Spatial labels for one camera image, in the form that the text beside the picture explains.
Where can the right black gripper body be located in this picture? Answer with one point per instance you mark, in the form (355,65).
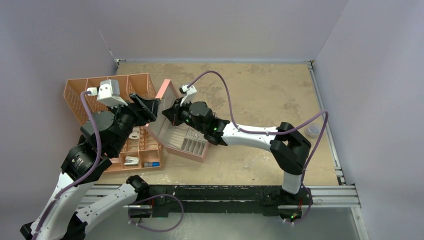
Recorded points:
(183,111)

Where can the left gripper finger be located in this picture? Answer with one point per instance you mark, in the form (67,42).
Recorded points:
(149,114)
(150,103)

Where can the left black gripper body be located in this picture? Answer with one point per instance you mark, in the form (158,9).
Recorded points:
(128,116)

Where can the pink jewelry box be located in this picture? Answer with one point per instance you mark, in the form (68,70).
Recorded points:
(175,139)

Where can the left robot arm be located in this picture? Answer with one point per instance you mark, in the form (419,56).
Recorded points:
(103,137)

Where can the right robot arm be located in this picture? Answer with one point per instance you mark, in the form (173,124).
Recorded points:
(288,146)

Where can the orange plastic organizer rack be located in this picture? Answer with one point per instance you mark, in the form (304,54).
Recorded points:
(145,148)

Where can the blue capped marker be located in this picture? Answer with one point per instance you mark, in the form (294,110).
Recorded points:
(148,164)

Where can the small clear plastic cup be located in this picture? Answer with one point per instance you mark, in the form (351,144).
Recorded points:
(313,130)

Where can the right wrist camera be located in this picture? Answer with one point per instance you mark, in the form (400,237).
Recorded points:
(188,93)

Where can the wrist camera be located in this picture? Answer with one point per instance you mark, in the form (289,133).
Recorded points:
(188,93)
(108,94)

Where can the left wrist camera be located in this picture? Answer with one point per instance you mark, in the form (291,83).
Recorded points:
(108,94)

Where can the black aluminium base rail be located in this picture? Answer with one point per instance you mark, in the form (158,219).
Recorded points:
(268,200)

